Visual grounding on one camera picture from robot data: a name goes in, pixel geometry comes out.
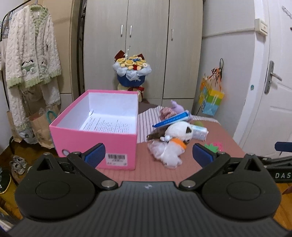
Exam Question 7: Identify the white tissue pack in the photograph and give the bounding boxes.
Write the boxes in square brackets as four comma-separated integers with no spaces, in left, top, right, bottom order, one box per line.
[191,124,208,141]

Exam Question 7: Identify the orange plush ball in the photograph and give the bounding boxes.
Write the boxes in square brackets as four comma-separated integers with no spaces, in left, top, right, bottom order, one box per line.
[170,138,187,150]

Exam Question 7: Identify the purple plush toy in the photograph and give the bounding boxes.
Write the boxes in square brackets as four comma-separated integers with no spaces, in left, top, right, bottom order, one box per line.
[171,100,197,121]

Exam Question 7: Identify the green pink felt flower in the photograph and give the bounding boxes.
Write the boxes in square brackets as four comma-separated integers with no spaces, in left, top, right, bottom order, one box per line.
[204,142,223,153]

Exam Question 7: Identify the white door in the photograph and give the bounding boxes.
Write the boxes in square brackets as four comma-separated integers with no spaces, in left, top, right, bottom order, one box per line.
[233,1,291,158]

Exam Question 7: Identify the green plush ball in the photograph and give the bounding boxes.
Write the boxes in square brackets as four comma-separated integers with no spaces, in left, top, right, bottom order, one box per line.
[193,121,204,127]

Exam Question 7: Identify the white fluffy mesh pouf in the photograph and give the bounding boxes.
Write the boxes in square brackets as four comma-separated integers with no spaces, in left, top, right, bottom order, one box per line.
[147,140,185,169]

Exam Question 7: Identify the white round plush toy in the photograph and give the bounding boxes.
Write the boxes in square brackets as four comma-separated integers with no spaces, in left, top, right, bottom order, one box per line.
[165,121,193,143]

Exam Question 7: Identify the pink cardboard box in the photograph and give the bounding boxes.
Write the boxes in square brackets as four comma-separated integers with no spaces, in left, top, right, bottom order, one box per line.
[49,89,139,170]

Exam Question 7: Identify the blue flat package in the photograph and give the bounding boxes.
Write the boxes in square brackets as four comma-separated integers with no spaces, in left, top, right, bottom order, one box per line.
[152,110,191,128]

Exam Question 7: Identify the brown hair piece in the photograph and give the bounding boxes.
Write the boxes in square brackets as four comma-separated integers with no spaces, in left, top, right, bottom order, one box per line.
[147,130,165,141]

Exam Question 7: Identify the pink knitted item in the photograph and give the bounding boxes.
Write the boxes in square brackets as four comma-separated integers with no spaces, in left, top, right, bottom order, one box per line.
[159,107,177,121]

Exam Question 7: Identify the colourful paper gift bag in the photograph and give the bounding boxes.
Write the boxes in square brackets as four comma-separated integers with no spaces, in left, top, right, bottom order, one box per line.
[199,76,225,116]

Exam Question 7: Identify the sneakers on floor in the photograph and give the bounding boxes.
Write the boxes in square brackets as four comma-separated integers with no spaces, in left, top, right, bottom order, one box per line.
[10,156,28,175]

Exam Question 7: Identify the flower bouquet blue wrap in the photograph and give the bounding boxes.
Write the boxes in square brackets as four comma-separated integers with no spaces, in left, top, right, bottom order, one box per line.
[112,48,152,102]

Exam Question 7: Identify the cream knitted cardigan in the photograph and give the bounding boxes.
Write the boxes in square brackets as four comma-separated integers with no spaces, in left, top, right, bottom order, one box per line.
[5,4,62,144]

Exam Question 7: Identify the beige wardrobe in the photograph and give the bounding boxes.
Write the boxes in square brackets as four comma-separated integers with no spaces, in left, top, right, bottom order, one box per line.
[83,1,203,110]

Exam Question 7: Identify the silver door handle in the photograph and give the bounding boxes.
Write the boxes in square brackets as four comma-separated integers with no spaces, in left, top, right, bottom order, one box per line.
[264,61,283,94]

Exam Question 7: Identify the white wall switch box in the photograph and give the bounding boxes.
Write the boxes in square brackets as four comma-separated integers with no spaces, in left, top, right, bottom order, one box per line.
[254,18,269,36]

